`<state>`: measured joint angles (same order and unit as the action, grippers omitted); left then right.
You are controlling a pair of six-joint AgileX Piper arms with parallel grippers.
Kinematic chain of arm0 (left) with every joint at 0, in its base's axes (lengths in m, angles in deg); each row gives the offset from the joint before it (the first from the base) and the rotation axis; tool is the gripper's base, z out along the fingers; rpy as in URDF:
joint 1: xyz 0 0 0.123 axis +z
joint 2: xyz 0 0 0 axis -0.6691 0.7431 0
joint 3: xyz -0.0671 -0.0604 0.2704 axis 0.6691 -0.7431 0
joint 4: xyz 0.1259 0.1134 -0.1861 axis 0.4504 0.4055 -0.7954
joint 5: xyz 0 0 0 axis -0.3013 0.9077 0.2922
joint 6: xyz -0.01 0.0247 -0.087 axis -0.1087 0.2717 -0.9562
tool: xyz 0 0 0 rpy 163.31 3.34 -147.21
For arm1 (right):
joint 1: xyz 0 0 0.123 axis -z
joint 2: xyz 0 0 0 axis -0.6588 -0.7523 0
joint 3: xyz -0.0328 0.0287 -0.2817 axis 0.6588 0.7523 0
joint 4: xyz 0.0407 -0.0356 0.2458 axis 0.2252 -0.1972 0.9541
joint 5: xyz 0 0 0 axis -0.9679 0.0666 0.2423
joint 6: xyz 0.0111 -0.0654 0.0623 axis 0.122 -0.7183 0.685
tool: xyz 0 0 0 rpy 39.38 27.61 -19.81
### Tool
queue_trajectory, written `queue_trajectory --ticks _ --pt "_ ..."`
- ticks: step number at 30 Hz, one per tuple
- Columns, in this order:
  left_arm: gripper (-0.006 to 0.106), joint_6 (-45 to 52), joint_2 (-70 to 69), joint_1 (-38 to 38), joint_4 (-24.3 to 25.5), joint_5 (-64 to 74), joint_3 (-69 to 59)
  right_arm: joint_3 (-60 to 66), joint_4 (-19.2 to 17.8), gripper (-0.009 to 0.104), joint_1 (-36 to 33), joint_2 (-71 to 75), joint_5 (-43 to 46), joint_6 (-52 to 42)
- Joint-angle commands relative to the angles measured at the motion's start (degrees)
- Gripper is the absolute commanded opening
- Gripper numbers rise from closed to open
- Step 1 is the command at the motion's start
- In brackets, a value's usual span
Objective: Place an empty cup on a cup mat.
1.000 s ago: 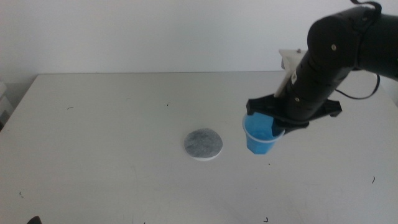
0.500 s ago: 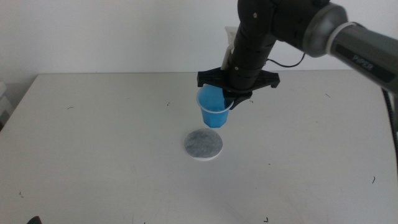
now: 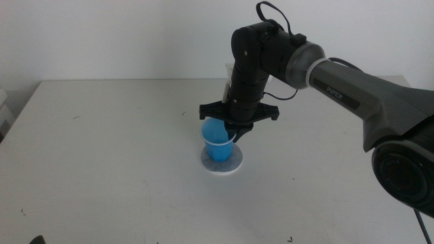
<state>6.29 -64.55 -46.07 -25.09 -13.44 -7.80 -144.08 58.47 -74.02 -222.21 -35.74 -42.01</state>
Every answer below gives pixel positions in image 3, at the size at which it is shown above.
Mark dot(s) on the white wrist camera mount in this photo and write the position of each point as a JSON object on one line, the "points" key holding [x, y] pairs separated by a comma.
{"points": [[226, 91]]}

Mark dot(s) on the round grey cup mat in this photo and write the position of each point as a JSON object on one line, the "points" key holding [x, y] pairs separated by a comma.
{"points": [[238, 159]]}

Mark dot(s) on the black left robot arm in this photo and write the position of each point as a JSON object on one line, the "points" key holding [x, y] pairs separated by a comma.
{"points": [[37, 240]]}

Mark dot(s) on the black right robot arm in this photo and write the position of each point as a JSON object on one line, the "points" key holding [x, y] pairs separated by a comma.
{"points": [[373, 95]]}

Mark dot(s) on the blue plastic cup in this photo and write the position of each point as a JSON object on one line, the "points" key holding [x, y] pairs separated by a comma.
{"points": [[217, 150]]}

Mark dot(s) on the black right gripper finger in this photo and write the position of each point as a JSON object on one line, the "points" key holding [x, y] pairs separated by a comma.
{"points": [[231, 128], [243, 129]]}

